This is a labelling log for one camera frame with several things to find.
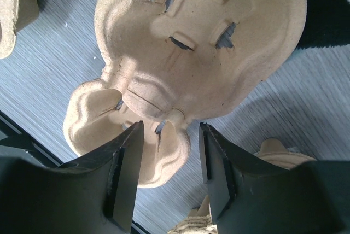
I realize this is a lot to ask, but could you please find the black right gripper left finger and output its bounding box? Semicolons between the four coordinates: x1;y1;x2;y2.
57;120;145;232

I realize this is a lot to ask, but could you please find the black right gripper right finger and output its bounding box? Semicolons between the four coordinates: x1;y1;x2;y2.
199;121;296;225

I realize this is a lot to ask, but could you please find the brown cardboard cup carrier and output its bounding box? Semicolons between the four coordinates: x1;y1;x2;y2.
63;0;307;188

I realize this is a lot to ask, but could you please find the beige folded cloth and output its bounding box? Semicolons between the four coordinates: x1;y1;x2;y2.
166;138;318;234

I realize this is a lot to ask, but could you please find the zebra print pillow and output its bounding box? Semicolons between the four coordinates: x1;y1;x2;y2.
297;0;349;49

